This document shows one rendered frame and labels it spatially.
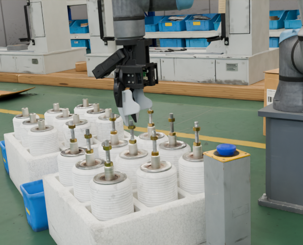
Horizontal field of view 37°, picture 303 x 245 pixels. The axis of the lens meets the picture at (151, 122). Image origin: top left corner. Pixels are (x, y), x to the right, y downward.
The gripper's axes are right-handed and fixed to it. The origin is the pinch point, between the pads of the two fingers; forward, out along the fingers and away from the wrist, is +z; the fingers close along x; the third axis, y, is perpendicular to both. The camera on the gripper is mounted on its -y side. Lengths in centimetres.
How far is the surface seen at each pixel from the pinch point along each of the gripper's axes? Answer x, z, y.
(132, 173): -4.2, 12.9, 2.7
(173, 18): 482, -8, -250
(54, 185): -11.6, 16.5, -17.2
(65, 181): -9.0, 15.9, -15.6
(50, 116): 29, 10, -56
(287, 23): 458, 2, -84
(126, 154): -0.7, 9.5, -1.0
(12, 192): 11, 34, -61
